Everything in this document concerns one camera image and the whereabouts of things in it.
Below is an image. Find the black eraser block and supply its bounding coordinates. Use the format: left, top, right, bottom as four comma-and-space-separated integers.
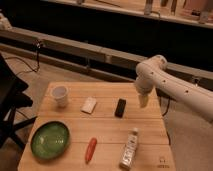
114, 99, 126, 118

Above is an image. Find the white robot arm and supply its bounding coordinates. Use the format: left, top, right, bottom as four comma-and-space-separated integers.
134, 55, 213, 123

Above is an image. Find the white rectangular block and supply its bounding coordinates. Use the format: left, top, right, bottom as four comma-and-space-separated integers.
81, 97, 97, 114

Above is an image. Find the small clear plastic bottle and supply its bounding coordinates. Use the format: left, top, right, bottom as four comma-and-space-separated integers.
119, 128, 138, 171

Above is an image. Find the white paper cup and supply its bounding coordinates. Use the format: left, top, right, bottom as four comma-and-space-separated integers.
51, 86, 68, 107

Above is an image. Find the green glass bowl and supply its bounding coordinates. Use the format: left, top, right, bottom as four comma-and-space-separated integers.
30, 121, 70, 160

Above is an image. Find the black office chair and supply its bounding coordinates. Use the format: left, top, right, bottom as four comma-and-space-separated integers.
0, 53, 35, 149

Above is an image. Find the black cable on floor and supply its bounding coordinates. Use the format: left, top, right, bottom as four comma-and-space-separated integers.
3, 39, 45, 77

